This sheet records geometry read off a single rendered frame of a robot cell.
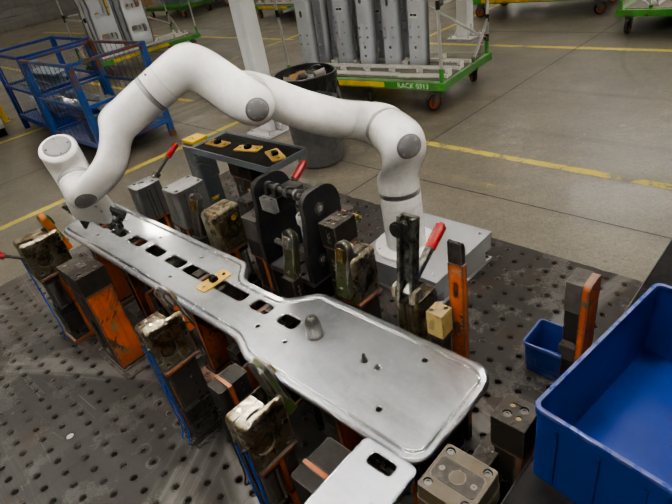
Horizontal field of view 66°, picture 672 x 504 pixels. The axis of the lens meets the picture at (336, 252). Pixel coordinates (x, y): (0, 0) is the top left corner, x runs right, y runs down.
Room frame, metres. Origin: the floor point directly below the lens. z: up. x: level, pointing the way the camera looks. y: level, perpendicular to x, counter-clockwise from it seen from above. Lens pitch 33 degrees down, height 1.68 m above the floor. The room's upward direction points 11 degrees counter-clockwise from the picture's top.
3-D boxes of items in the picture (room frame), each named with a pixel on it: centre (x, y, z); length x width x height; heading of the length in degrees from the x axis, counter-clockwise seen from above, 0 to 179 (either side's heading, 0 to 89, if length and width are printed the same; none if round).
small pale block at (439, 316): (0.70, -0.16, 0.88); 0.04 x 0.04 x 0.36; 41
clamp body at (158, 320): (0.87, 0.39, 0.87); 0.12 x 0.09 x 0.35; 131
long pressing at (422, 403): (1.04, 0.31, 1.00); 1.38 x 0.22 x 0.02; 41
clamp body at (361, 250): (0.94, -0.04, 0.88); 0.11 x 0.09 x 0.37; 131
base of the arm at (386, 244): (1.34, -0.22, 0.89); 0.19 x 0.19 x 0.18
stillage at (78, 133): (5.65, 2.11, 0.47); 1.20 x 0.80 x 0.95; 42
